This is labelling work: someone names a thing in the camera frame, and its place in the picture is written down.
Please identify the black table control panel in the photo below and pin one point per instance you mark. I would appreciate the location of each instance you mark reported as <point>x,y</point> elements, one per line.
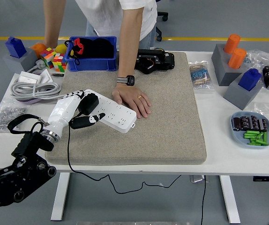
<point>268,178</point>

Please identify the person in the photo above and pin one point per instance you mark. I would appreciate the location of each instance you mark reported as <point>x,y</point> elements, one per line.
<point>106,16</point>

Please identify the black wristwatch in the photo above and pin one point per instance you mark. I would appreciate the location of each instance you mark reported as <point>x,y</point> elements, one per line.
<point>129,80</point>

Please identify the person's right hand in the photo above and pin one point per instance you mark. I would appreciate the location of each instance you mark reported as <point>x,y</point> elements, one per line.
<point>50,43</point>

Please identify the blue plastic bin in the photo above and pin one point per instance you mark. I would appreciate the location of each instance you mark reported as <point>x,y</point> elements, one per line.
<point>92,65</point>

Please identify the grey wall plug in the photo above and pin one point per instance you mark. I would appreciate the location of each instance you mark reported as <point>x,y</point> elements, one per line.
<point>40,64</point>

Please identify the small black usb stick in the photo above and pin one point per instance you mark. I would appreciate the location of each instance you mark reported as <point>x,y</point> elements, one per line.
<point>57,75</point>

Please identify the yellow round fruit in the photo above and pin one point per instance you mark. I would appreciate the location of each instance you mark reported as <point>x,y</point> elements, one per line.
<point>61,48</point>

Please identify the black electronic module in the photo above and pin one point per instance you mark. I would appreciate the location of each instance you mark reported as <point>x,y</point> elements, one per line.
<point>165,60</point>

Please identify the light blue plate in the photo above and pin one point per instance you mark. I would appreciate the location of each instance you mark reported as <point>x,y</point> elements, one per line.
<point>240,140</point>

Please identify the flat clear plastic bag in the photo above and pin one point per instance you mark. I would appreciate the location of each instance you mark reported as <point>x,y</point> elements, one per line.
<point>268,108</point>

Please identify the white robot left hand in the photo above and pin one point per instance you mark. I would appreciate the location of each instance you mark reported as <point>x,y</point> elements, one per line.
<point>63,112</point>

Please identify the grey two-slot holder block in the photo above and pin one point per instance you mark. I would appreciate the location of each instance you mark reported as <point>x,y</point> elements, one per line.
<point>228,78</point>

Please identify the clear bag of resistors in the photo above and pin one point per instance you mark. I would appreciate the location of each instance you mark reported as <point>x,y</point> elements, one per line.
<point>200,76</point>

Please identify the metal bracket under table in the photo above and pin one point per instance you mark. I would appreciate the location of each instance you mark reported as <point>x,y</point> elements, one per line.
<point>197,178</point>

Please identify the blue house-shaped block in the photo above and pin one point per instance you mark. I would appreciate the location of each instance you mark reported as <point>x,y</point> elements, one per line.
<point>249,80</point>
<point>16,47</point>

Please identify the green battery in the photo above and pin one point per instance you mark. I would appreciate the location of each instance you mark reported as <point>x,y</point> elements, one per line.
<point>251,132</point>
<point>262,142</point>
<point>265,137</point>
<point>250,136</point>
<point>254,144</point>
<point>259,136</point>

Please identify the colourful puzzle cube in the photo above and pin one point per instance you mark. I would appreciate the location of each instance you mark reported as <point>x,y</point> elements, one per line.
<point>60,62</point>
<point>47,57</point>

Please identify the grey single-slot holder block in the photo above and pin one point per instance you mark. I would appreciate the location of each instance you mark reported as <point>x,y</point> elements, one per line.
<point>240,95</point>
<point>26,62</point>

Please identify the person's right forearm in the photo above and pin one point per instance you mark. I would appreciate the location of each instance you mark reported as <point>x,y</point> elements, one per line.
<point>53,21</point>

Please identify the orange round fruit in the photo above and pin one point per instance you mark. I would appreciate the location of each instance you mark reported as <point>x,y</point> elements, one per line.
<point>38,48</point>

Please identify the orange cylinder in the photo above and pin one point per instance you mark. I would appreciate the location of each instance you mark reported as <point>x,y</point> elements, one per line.
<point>232,44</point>
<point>237,58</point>

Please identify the black pouch with red trim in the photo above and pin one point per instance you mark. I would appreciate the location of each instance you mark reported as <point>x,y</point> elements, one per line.
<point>99,49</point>

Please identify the clear bag of metal nuts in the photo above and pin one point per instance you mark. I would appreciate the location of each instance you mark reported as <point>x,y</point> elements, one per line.
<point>5,114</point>

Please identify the person's left hand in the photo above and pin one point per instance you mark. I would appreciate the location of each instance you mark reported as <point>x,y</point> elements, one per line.
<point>132,98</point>

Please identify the white table leg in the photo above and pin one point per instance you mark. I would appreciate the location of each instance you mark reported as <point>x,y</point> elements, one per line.
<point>230,201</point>
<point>62,199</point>

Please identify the white power strip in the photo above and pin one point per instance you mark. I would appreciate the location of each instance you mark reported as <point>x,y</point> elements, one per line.
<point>118,114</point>

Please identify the black office chair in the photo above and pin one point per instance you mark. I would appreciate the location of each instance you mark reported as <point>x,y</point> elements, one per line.
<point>162,15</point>

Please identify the crumpled clear plastic bags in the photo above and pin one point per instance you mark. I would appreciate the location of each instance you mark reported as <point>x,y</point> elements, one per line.
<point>258,58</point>

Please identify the person's left forearm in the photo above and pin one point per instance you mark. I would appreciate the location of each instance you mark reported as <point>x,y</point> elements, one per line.
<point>131,47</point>

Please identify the black plug adapter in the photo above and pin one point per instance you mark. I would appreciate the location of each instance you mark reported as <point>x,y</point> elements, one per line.
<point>88,103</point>

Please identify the grey-brown mat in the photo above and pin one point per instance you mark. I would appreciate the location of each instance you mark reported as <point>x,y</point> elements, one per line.
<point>160,122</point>

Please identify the small white box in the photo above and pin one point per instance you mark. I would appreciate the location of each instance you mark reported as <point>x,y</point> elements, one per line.
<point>27,79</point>

